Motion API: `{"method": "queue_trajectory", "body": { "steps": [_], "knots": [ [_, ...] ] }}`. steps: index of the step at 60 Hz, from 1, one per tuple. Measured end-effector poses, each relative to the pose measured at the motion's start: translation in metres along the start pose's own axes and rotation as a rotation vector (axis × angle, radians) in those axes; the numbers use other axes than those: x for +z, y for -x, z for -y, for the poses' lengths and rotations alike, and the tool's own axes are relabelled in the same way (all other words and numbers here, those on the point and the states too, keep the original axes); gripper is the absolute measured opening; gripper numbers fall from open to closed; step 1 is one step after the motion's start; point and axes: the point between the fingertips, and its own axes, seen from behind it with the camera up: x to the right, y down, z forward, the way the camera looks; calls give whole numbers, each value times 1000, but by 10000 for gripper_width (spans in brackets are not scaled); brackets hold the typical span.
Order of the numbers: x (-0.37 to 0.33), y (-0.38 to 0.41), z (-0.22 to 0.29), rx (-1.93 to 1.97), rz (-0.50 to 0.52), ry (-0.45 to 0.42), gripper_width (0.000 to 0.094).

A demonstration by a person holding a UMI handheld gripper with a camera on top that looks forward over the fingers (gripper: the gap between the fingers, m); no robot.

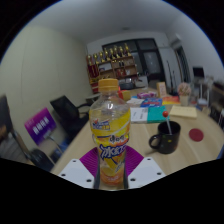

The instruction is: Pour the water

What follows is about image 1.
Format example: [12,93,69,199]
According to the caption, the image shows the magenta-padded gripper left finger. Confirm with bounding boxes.
[57,146,101,190]

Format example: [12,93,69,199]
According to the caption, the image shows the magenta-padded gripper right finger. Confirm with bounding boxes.
[123,146,167,190]

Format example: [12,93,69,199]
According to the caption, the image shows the orange-capped yellow drink bottle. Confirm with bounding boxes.
[88,78,132,188]

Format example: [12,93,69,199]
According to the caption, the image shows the black mug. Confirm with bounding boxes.
[148,120,182,155]

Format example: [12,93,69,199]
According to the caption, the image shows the grey striped chair black armrest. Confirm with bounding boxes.
[0,94,56,172]

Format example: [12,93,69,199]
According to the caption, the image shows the white book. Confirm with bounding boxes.
[129,107,150,124]

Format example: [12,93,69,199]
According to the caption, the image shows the purple sign board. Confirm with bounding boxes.
[23,107,58,146]

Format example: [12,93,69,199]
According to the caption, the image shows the teal book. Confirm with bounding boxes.
[147,105,170,124]

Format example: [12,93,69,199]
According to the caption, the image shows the black office chair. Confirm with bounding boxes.
[49,95,91,138]

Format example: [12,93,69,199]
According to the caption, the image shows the red-tipped stick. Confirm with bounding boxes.
[162,110,173,135]

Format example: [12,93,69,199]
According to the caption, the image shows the flat round red coaster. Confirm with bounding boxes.
[188,128,205,142]

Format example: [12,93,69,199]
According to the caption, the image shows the pale yellow notepad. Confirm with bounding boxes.
[169,105,198,120]

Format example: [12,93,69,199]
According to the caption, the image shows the yellow gift box red ribbon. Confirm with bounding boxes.
[118,88,132,102]

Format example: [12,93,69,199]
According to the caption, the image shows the orange card stand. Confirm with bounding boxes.
[156,81,168,98]

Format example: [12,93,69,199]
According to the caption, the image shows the potted dried flowers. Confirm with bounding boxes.
[177,82,193,107]

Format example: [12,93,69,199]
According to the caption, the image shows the wooden shelf unit with trophies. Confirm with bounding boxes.
[85,43,139,94]

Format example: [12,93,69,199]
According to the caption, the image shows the black computer monitor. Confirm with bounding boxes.
[192,66,205,80]

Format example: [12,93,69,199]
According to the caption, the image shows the white air conditioner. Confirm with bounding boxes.
[169,33,183,46]

